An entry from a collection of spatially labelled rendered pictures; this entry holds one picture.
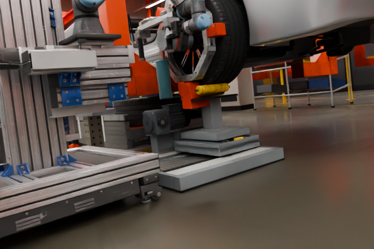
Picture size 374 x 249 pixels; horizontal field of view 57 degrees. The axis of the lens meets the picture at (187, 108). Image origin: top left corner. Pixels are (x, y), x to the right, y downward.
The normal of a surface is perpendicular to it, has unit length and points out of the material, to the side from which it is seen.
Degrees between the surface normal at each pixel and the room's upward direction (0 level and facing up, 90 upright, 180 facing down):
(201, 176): 90
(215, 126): 90
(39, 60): 90
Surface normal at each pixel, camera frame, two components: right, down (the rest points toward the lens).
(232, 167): 0.59, -0.03
